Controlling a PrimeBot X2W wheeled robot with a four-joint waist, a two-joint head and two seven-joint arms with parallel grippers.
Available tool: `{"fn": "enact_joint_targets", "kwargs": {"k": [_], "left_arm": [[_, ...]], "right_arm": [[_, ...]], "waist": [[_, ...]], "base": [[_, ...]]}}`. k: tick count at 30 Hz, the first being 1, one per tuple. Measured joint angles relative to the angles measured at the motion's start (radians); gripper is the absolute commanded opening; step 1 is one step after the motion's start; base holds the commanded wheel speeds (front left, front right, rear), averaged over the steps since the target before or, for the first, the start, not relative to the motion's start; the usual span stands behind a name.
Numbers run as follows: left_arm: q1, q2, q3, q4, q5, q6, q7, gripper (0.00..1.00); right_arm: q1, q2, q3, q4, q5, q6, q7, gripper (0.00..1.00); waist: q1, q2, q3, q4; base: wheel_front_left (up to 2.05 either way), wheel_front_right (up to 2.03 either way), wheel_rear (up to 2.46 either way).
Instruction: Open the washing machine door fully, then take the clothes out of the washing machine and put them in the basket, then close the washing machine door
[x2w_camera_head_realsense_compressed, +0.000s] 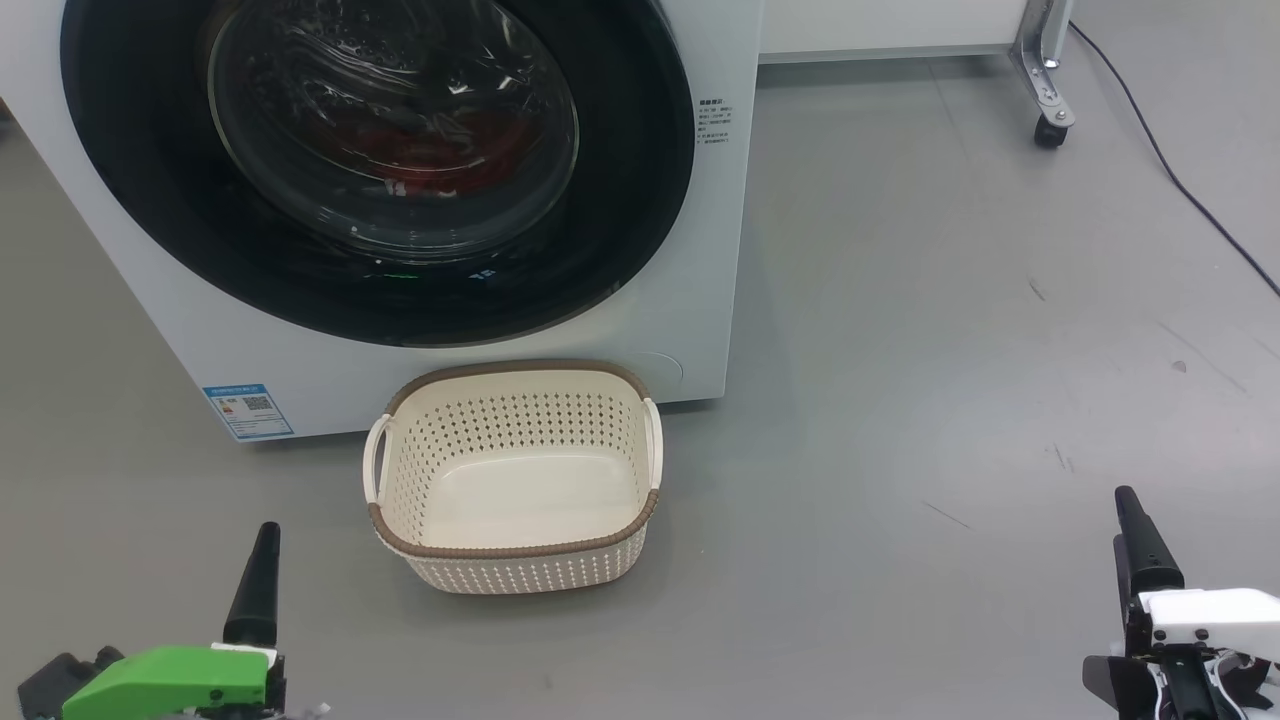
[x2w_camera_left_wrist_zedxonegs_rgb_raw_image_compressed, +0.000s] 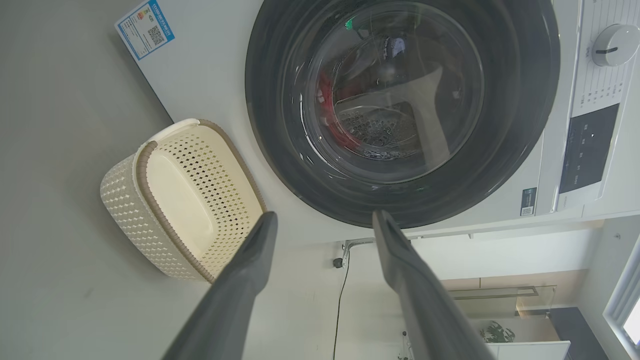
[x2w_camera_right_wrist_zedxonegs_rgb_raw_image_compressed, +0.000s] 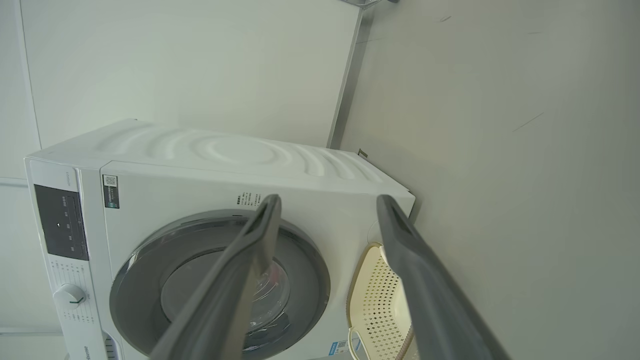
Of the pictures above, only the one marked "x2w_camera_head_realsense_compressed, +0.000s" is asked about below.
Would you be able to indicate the white partition with metal legs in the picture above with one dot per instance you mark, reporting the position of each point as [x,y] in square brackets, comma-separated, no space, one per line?
[890,25]

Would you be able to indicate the red and white clothing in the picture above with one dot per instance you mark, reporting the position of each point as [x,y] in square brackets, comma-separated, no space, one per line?
[440,165]

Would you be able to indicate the round glass washer door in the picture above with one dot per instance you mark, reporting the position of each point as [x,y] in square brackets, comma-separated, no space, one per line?
[640,180]

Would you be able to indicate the black partition caster wheel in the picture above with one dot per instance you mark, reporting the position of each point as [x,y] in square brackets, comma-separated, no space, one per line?
[1050,134]

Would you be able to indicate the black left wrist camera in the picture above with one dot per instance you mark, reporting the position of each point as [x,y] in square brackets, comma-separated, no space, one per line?
[55,682]

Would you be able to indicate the white front-load washing machine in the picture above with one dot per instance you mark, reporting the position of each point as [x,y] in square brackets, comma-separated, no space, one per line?
[600,330]

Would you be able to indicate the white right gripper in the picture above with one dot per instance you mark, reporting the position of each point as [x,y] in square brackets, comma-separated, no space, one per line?
[1215,620]

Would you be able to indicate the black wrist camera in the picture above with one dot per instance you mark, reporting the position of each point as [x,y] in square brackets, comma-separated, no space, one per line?
[1110,685]
[55,682]

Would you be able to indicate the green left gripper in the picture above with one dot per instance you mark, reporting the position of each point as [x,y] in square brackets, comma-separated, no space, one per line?
[170,680]

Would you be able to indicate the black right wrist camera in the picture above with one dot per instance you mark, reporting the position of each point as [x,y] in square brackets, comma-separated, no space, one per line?
[1110,685]

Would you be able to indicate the cream perforated laundry basket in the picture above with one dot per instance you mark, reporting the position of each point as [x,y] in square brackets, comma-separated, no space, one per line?
[520,490]

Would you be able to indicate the blue energy label sticker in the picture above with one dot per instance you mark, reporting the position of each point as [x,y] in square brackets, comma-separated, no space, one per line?
[248,412]

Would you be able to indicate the small printed text sticker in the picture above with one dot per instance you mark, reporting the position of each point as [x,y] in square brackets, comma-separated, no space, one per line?
[714,122]

